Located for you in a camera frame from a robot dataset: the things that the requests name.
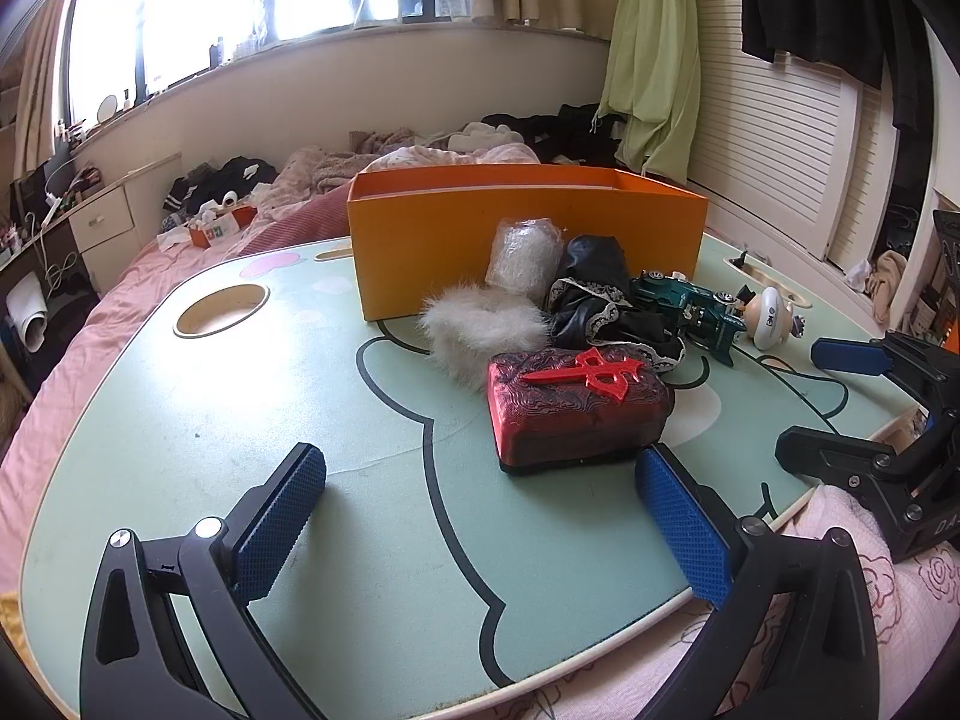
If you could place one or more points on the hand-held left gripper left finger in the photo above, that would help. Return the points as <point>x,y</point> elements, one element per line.
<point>281,525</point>

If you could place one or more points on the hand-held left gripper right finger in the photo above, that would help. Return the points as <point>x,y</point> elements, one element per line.
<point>682,525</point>

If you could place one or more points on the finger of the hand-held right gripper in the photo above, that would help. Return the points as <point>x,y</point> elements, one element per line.
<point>825,454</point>
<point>847,356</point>

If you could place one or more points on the white round-headed figurine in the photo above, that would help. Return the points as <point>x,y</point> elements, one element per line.
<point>772,319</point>

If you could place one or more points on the red patterned box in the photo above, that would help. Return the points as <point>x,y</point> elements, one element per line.
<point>570,427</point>

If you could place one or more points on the green toy car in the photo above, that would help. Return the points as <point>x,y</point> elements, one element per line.
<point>690,311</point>

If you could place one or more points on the red plastic ornament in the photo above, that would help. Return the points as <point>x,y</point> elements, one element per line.
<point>592,375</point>

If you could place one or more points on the black lace-trimmed garment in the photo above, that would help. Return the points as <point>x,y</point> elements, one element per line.
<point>592,270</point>

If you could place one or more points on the white fluffy fur band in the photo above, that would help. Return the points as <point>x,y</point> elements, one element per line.
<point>480,330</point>

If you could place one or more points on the clear plastic bundle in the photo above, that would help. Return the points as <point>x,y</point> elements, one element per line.
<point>521,259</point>

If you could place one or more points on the orange cardboard box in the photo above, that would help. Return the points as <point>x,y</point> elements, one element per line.
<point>450,240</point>

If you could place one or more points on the green cartoon desktop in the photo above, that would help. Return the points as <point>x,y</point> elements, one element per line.
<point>262,405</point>

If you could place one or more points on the beige bundled cloth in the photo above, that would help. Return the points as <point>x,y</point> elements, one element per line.
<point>889,277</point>

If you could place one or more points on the white louvered wardrobe doors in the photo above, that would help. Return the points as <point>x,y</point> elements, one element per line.
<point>772,135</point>

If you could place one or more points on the pink bed sheet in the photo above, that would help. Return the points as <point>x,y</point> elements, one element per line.
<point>97,345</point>

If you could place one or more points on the pink striped pillow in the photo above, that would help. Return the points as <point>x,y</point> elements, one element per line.
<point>292,229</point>

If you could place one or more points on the orange and green packet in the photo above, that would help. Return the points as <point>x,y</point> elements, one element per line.
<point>221,226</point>

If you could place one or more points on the rolled white paper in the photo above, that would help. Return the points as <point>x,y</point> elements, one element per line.
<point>26,311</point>

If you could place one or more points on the light green hanging cloth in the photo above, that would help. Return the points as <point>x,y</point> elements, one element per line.
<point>652,75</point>

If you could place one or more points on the black and white clothes pile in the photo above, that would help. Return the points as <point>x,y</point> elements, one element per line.
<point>217,180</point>

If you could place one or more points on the white desk with drawer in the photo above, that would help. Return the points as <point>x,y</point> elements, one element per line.
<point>109,217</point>

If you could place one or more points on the black hanging clothing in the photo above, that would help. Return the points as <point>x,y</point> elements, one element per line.
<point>825,0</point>

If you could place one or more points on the pink quilt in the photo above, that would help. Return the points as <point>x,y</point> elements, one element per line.
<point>337,169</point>

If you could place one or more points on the small round mirror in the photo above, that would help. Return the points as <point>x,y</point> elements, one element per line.
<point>107,106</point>

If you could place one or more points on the window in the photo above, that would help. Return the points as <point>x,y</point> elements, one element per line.
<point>225,7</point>

